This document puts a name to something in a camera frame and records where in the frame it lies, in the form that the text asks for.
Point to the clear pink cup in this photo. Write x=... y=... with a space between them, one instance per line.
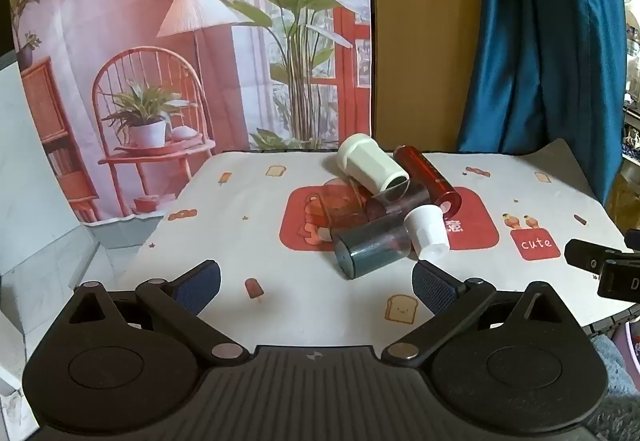
x=345 y=208

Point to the blue grey cloth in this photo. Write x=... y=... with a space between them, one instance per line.
x=620 y=396

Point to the printed cartoon table mat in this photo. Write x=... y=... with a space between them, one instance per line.
x=250 y=231

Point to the red transparent cup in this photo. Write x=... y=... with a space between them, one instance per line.
x=425 y=173

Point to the brown transparent cup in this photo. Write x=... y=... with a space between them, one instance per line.
x=400 y=206

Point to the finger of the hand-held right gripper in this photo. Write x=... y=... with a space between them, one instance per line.
x=617 y=278
x=585 y=255

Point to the blue curtain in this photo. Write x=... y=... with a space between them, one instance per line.
x=525 y=46

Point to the small white cup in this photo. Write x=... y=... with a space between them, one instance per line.
x=425 y=231

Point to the dark grey transparent cup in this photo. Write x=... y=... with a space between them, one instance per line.
x=370 y=247

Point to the large white faceted cup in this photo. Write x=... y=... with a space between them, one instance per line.
x=365 y=166

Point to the room scene wall tapestry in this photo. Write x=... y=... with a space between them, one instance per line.
x=150 y=21

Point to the purple plastic basin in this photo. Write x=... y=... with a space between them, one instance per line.
x=631 y=341

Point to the brown cardboard board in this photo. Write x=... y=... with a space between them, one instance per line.
x=425 y=21

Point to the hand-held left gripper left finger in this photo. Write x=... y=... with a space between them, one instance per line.
x=200 y=286

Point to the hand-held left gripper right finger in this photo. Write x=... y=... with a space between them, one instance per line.
x=434 y=289

